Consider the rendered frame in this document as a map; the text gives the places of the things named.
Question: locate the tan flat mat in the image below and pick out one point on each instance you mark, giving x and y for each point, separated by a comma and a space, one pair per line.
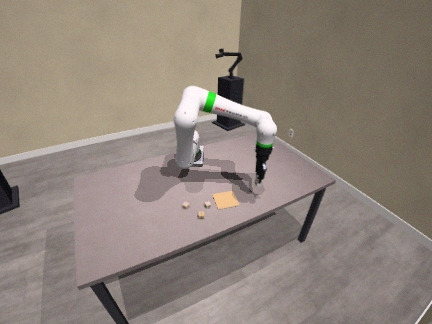
225, 200

